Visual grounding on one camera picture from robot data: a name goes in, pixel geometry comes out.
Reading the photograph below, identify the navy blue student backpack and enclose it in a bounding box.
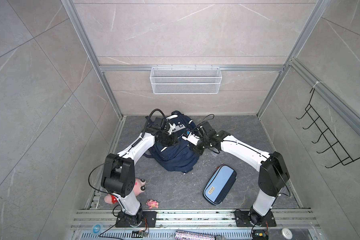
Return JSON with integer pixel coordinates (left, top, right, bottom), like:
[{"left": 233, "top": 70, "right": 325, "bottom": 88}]
[{"left": 144, "top": 111, "right": 200, "bottom": 174}]

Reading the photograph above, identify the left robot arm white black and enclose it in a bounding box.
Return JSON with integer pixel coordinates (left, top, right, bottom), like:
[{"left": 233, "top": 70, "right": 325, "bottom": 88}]
[{"left": 101, "top": 109, "right": 179, "bottom": 227}]

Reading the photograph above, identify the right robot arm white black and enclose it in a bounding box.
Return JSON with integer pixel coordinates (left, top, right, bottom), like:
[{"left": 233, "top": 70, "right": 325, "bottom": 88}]
[{"left": 182, "top": 122, "right": 290, "bottom": 226}]

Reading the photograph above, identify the light blue pencil case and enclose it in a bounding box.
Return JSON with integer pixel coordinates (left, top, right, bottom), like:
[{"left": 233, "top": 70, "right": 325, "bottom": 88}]
[{"left": 203, "top": 165, "right": 237, "bottom": 206}]

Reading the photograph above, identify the pink plush pig toy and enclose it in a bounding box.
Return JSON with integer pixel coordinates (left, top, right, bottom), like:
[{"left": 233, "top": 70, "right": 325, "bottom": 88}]
[{"left": 104, "top": 179, "right": 146, "bottom": 204}]

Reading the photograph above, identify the small pink toy figure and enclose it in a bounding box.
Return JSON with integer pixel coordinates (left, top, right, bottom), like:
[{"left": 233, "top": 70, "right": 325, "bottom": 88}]
[{"left": 146, "top": 199, "right": 159, "bottom": 209}]

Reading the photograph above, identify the glittery purple pouch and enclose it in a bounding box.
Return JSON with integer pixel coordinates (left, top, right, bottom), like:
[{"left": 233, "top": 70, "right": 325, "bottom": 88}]
[{"left": 175, "top": 230, "right": 215, "bottom": 240}]

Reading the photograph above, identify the blue round sticker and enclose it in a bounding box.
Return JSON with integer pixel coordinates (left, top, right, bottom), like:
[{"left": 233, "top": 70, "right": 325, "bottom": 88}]
[{"left": 92, "top": 223, "right": 104, "bottom": 236}]

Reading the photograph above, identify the white round button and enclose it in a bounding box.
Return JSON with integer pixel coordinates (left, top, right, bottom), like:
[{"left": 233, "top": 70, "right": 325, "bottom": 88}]
[{"left": 281, "top": 228, "right": 293, "bottom": 240}]

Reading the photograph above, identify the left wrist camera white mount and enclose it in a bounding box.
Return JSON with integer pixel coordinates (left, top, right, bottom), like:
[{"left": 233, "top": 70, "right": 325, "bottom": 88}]
[{"left": 167, "top": 123, "right": 176, "bottom": 135}]

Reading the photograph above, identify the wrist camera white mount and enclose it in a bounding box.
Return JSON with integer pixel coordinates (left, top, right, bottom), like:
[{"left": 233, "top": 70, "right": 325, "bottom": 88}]
[
  {"left": 167, "top": 123, "right": 176, "bottom": 135},
  {"left": 182, "top": 131, "right": 200, "bottom": 146}
]

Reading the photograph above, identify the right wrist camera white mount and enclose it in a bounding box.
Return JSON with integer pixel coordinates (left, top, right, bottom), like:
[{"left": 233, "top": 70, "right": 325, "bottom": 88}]
[{"left": 182, "top": 131, "right": 200, "bottom": 146}]

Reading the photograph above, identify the white wire mesh basket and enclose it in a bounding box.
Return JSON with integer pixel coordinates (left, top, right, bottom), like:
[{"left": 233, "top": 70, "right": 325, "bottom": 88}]
[{"left": 150, "top": 67, "right": 222, "bottom": 95}]

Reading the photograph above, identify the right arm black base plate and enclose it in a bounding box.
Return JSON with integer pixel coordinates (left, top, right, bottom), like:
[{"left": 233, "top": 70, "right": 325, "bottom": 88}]
[{"left": 233, "top": 208, "right": 277, "bottom": 227}]

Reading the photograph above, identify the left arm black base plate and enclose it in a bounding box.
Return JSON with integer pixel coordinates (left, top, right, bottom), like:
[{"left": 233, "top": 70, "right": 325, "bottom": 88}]
[{"left": 116, "top": 211, "right": 157, "bottom": 228}]

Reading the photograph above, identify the black wire hook rack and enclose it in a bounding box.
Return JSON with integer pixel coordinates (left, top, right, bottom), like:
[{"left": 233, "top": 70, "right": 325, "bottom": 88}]
[{"left": 296, "top": 88, "right": 360, "bottom": 169}]

